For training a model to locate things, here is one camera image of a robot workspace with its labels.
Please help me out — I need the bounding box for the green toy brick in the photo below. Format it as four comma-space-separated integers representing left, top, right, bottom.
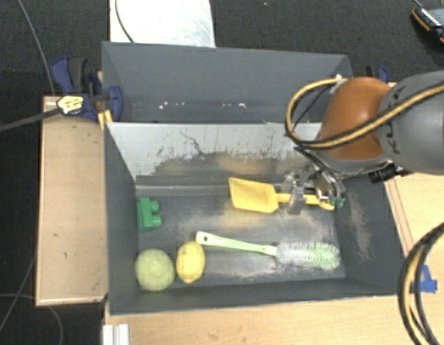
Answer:
136, 196, 163, 233

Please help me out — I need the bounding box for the pale wood board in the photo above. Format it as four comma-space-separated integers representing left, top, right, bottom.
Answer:
34, 95, 110, 307

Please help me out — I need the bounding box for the grey metal bin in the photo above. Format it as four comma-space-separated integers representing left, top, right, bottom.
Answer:
101, 40, 407, 316

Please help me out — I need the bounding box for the green bottle brush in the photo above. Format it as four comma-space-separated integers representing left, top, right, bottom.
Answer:
195, 230, 342, 271

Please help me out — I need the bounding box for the black cylinder on white bracket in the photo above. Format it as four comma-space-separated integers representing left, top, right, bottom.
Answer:
368, 163, 402, 185

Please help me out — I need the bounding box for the yellow lemon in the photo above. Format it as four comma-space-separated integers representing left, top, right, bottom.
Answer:
175, 241, 207, 285

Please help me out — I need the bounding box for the green lime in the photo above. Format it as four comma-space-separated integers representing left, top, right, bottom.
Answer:
134, 248, 176, 293

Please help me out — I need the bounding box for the yellow toy scoop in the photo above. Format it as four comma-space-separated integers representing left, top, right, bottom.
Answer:
227, 177, 336, 214

